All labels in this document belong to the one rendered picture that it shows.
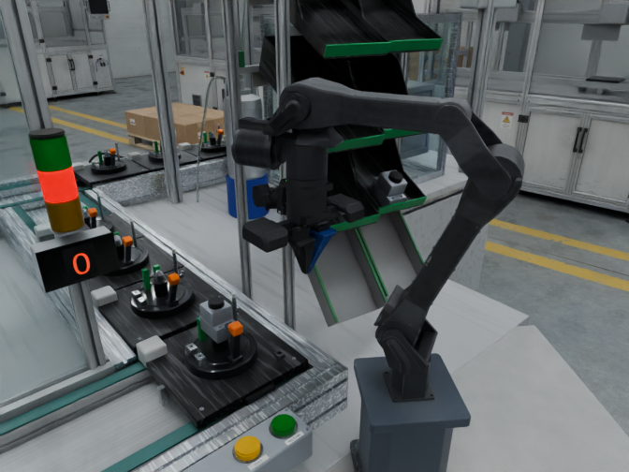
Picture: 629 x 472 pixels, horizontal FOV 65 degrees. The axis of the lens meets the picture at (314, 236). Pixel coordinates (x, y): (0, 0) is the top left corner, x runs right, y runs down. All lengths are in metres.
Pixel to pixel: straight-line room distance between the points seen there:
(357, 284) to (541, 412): 0.44
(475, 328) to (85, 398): 0.88
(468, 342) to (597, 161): 3.50
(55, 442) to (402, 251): 0.80
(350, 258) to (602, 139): 3.66
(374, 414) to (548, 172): 4.11
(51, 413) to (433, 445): 0.65
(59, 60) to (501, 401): 9.77
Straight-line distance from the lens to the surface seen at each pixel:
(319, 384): 0.94
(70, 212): 0.87
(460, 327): 1.30
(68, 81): 10.38
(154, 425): 0.98
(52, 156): 0.84
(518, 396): 1.15
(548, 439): 1.08
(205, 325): 0.96
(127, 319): 1.16
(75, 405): 1.03
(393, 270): 1.17
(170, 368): 1.00
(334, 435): 1.00
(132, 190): 2.10
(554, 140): 4.66
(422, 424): 0.76
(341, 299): 1.06
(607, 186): 4.66
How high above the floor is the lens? 1.59
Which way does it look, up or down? 25 degrees down
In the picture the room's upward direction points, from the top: straight up
